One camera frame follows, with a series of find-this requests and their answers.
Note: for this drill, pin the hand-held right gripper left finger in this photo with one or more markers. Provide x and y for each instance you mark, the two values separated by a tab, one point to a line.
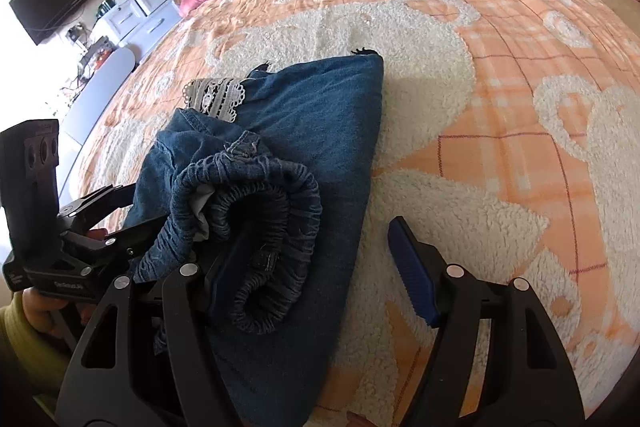
222	279

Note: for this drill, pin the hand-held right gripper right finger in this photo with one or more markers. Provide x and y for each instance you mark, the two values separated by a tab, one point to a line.
412	267

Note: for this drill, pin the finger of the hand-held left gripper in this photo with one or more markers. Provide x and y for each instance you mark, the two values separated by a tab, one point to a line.
100	202
125	239

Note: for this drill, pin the person's left forearm yellow sleeve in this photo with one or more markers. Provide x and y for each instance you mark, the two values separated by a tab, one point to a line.
22	342

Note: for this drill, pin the person's left hand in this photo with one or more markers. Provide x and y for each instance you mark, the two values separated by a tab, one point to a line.
50	314

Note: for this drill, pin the clutter on desk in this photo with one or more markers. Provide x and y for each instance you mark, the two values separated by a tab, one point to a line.
87	52

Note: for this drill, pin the orange and white printed blanket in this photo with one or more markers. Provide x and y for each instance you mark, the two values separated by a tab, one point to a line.
500	107

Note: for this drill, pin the white dresser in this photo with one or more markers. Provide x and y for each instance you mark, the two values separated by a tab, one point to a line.
140	7

